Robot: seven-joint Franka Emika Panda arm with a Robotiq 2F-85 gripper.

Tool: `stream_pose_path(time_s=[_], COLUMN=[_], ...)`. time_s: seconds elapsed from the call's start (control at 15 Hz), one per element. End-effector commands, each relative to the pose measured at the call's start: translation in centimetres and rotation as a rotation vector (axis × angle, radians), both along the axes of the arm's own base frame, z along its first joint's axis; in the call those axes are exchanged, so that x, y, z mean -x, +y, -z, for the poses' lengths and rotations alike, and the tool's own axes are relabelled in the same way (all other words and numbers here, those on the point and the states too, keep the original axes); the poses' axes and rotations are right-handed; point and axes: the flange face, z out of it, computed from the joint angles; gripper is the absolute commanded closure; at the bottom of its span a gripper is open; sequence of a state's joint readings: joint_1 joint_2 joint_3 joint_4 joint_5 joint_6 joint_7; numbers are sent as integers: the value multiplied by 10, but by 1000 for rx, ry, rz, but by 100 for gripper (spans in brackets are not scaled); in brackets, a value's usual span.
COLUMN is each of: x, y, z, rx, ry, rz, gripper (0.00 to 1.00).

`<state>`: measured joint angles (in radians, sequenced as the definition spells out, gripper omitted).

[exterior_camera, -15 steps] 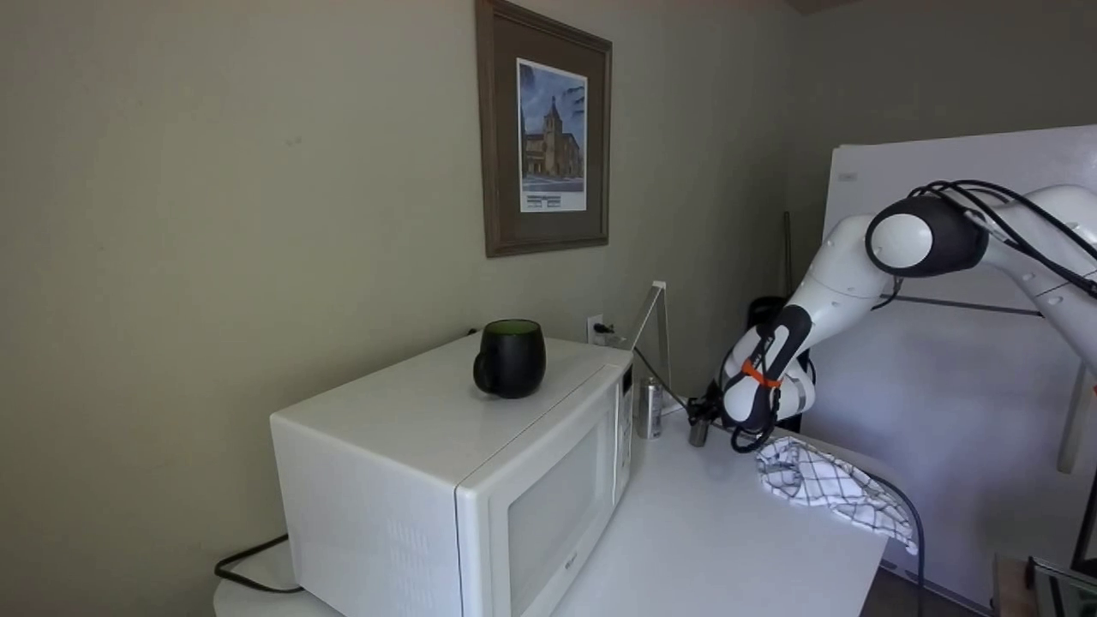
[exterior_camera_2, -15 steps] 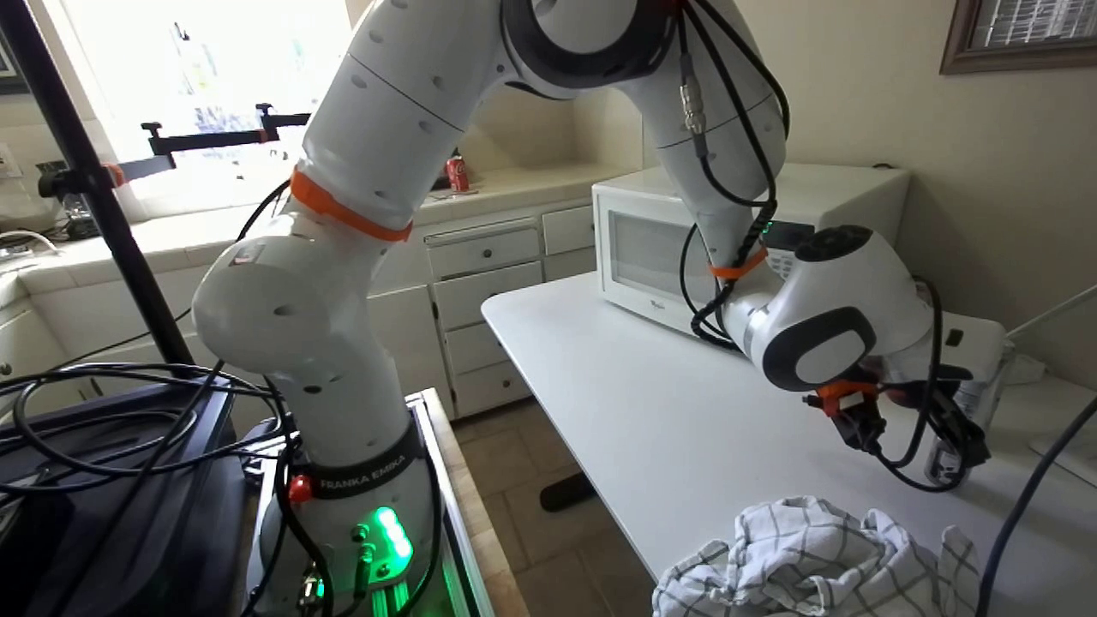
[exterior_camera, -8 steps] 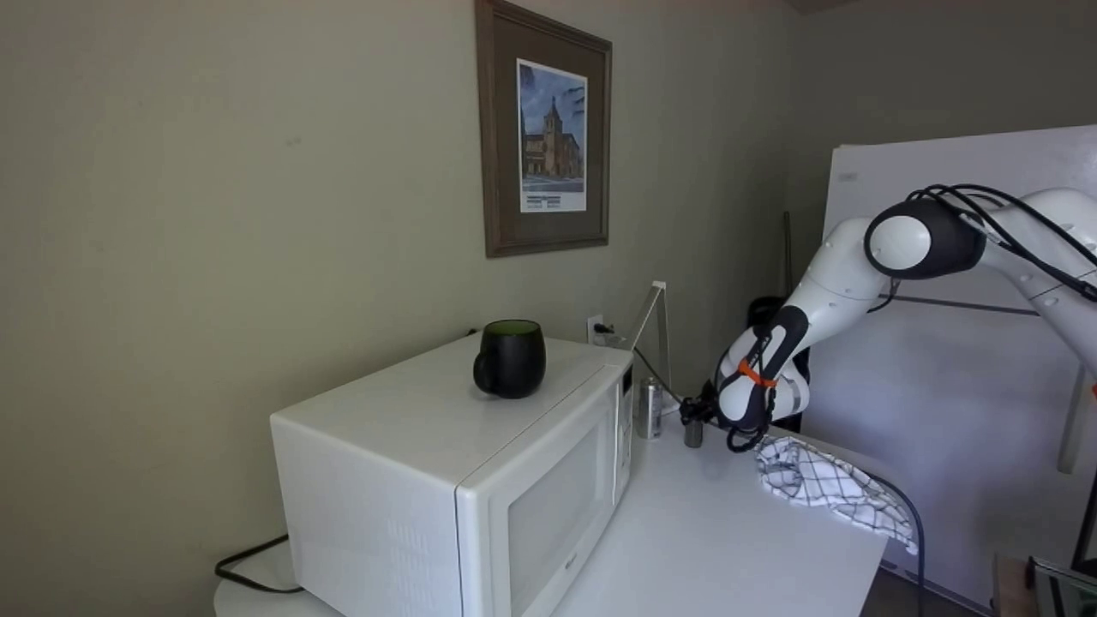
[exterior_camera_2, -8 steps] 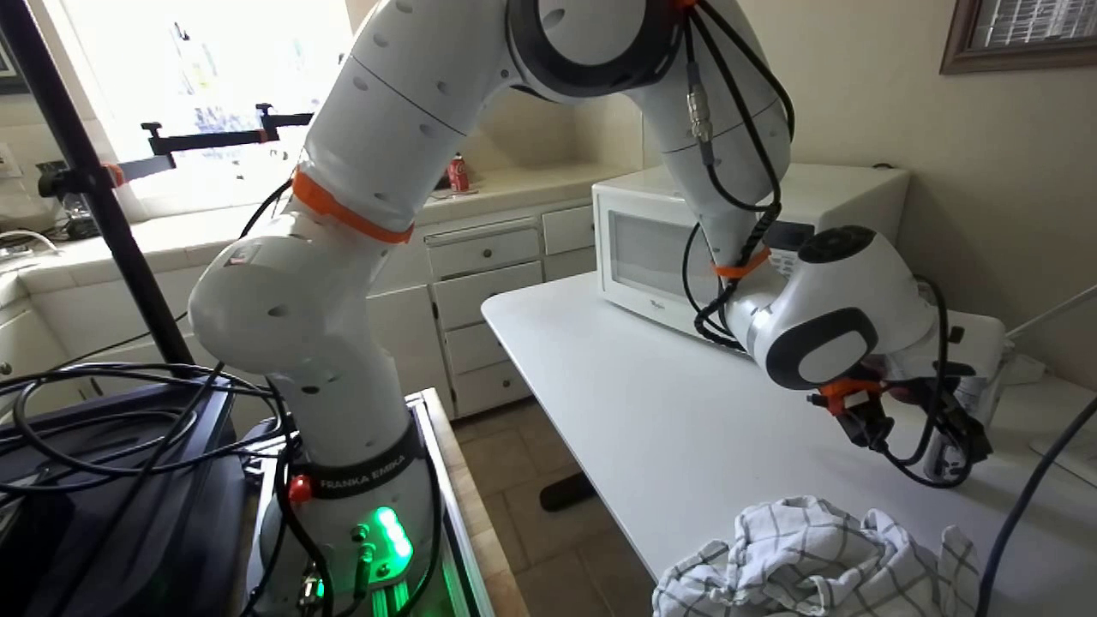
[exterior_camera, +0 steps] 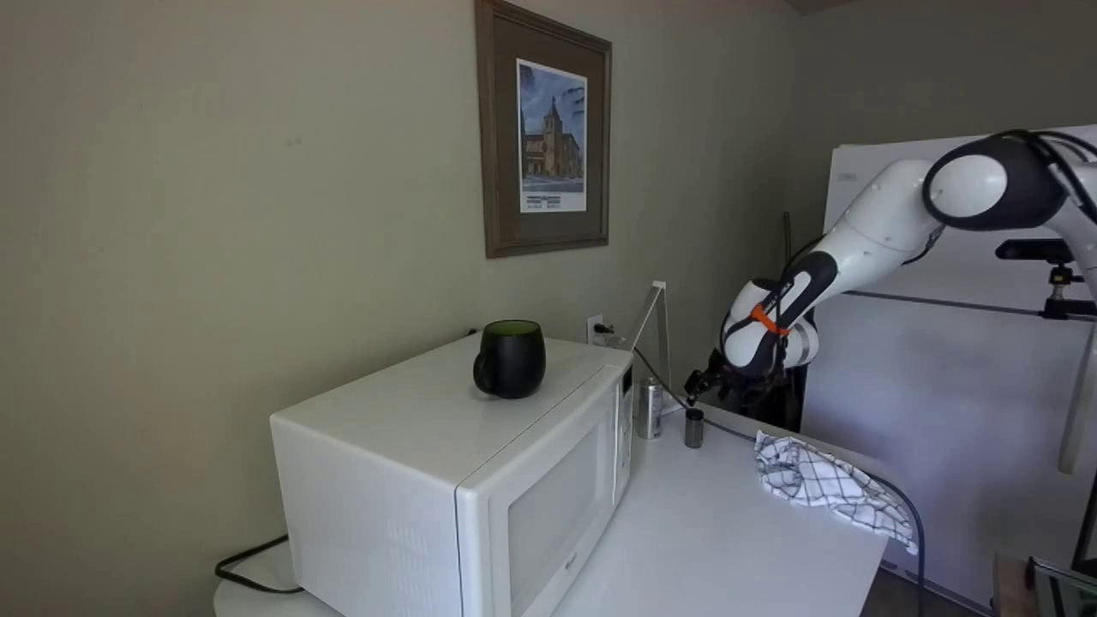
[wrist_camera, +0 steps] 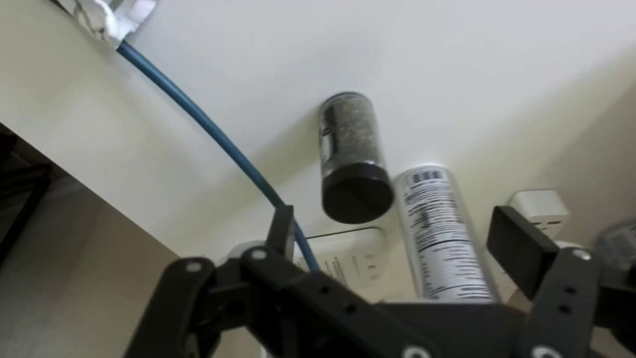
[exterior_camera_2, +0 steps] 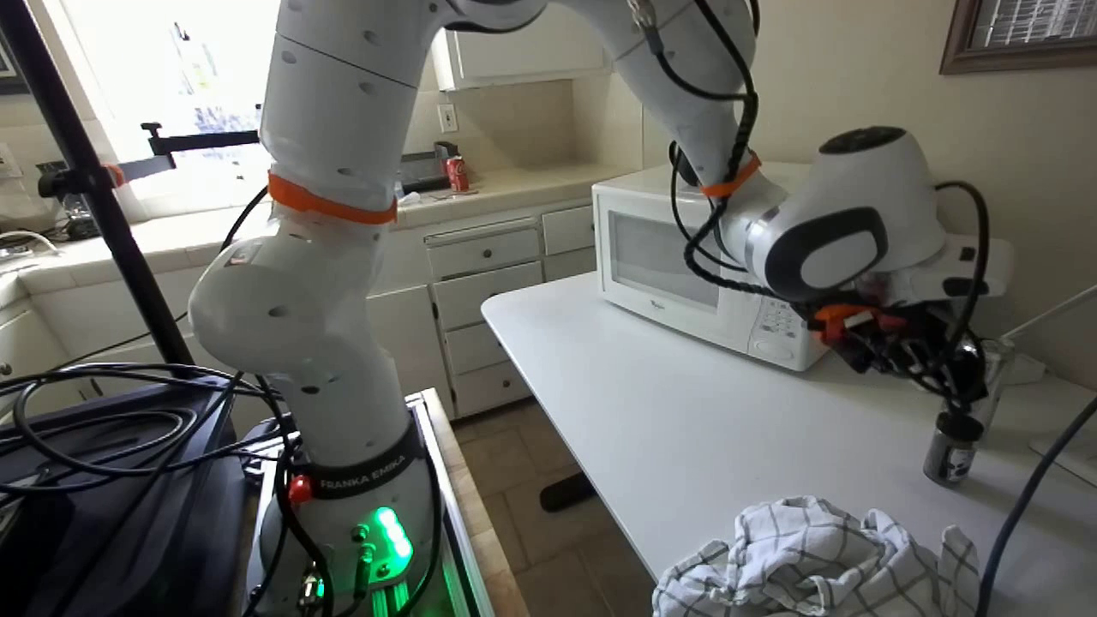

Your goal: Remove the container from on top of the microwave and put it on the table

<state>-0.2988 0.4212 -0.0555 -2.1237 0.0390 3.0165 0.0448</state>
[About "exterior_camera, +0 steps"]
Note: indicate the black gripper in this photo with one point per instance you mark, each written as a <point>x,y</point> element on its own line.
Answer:
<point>758,394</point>

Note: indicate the clear black-lidded spice container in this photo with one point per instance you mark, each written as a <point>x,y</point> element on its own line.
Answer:
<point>694,430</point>

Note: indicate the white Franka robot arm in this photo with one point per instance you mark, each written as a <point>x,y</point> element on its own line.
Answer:
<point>879,226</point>

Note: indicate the white microwave oven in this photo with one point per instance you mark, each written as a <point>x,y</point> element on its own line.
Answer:
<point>414,458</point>

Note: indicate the silver blue can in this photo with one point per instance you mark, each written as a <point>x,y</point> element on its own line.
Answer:
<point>651,414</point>

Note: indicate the white checked dish cloth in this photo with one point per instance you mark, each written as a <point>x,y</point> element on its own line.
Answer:
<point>834,481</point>

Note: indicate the black mug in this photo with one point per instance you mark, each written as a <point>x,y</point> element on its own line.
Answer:
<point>513,361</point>

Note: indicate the white refrigerator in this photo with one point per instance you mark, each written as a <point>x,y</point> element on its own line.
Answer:
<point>948,414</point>

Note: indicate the brown framed building picture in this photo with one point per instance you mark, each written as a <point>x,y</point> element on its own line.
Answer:
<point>542,123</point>

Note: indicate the white wall outlet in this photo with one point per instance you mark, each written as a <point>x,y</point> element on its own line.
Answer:
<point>596,329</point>

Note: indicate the black camera on mount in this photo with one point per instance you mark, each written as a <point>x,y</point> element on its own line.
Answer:
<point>1047,267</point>

